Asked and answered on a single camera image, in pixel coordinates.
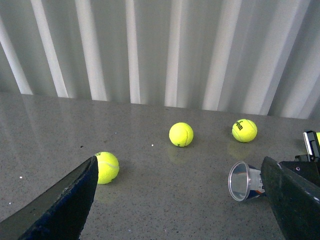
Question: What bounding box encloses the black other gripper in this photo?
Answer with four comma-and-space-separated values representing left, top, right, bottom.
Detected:
261, 130, 320, 240

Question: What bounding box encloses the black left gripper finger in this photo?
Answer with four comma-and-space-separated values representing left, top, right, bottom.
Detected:
0, 156, 98, 240

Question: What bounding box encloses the clear Wilson tennis ball can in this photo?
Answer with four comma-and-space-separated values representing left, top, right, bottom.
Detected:
227, 161, 266, 202

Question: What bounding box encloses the yellow tennis ball near left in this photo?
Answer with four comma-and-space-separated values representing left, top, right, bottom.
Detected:
95, 151, 120, 185

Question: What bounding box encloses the yellow tennis ball far right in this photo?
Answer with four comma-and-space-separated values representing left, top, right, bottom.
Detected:
316, 132, 320, 145

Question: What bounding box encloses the yellow Wilson tennis ball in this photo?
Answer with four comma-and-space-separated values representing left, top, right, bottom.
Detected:
231, 119, 258, 143

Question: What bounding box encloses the yellow tennis ball centre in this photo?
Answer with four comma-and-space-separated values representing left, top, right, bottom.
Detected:
168, 122, 194, 147

